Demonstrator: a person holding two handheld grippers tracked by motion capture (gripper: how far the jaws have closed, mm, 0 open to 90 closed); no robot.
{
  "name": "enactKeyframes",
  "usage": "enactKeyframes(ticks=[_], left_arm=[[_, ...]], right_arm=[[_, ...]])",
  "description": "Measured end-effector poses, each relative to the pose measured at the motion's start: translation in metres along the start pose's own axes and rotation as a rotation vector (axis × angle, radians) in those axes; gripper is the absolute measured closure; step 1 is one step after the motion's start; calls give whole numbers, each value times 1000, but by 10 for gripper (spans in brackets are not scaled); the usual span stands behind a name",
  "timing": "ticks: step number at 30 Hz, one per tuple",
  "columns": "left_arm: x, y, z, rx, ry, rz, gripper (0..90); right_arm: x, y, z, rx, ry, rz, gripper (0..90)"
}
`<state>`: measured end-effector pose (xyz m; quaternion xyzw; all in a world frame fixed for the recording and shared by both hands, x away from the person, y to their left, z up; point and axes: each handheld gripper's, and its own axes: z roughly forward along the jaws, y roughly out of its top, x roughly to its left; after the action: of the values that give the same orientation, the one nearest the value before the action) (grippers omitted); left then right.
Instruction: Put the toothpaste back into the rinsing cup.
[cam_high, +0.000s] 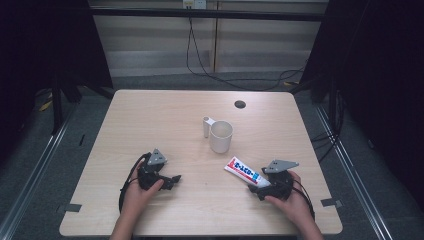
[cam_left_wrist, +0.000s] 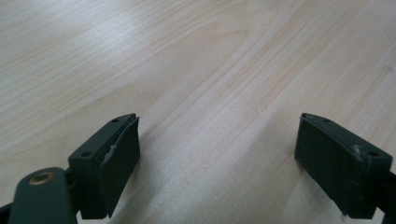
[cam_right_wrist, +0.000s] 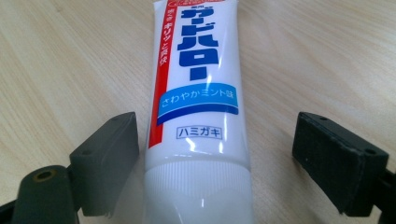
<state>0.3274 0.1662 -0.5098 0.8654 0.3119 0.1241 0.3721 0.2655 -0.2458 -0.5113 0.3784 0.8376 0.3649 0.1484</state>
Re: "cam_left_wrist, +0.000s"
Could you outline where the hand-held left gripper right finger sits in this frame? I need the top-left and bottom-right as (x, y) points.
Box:
(294, 112), (394, 220)

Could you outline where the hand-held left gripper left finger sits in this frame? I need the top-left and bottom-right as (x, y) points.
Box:
(67, 113), (141, 220)

